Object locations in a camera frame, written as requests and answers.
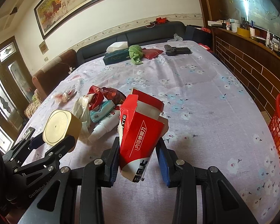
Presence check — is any yellow plastic container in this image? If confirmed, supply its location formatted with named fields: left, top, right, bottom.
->
left=42, top=110, right=82, bottom=152

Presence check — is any cream paper bag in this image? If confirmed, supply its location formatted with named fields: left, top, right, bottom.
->
left=72, top=94, right=94, bottom=136

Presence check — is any pink white wrapper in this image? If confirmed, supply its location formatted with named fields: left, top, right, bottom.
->
left=53, top=88, right=76, bottom=104

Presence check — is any white red-label bottle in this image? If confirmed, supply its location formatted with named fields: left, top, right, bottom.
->
left=88, top=105, right=120, bottom=143

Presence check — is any red plastic bag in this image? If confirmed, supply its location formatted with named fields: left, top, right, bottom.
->
left=87, top=85, right=126, bottom=110

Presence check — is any red white torn box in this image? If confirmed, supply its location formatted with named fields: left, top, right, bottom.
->
left=118, top=88, right=168, bottom=183

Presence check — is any black smartphone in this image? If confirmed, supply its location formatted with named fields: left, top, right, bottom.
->
left=17, top=127, right=35, bottom=143

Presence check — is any teal tissue pack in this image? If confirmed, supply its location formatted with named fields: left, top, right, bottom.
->
left=90, top=100, right=115, bottom=123

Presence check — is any wooden glass door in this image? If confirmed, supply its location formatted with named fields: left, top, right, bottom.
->
left=0, top=36, right=35, bottom=153

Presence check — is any brown armchair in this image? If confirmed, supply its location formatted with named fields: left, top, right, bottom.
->
left=32, top=49, right=77, bottom=100

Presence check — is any purple floral tablecloth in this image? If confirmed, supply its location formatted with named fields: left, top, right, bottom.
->
left=16, top=41, right=280, bottom=223

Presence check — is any dark green tissue box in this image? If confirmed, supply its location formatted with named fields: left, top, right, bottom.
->
left=103, top=41, right=130, bottom=65

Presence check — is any green crumpled cloth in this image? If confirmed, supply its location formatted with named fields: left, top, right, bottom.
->
left=128, top=45, right=144, bottom=65

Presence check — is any red flat pouch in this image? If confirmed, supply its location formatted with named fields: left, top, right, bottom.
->
left=142, top=48, right=163, bottom=60

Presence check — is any black leather sofa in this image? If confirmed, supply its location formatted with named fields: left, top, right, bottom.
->
left=76, top=21, right=186, bottom=66

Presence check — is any wooden sideboard cabinet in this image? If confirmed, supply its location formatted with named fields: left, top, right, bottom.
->
left=211, top=27, right=280, bottom=117

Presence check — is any framed horse painting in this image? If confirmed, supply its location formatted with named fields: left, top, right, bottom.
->
left=34, top=0, right=100, bottom=39

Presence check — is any clear plastic wrapper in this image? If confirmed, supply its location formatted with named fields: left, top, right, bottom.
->
left=173, top=33, right=183, bottom=41

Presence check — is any red item on sofa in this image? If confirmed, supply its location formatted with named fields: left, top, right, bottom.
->
left=145, top=17, right=169, bottom=28

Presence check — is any yellow box on sideboard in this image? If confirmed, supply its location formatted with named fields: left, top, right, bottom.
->
left=237, top=27, right=250, bottom=38

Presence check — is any small gold wall plaque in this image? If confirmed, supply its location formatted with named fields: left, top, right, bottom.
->
left=39, top=41, right=48, bottom=55

